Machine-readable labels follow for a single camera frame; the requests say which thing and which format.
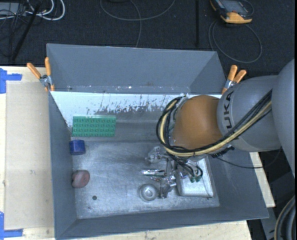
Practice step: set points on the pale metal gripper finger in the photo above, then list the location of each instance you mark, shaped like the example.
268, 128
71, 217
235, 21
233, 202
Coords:
167, 188
152, 172

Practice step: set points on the clear glass thing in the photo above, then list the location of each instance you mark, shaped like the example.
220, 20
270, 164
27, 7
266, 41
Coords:
153, 156

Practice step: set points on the white rectangular block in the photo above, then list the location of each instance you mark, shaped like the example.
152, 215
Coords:
199, 187

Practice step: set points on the grey metal bin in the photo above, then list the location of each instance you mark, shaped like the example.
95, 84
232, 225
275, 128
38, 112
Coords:
118, 159

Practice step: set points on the red-brown rounded lump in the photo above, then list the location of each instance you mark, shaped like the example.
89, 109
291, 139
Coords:
80, 178

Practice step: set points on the green studded flat plate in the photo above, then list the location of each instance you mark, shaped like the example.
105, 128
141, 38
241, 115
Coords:
94, 126

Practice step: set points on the blue cylinder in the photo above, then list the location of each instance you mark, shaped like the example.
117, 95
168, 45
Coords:
77, 147

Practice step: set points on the pale cardboard board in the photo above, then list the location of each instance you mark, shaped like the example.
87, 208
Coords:
28, 146

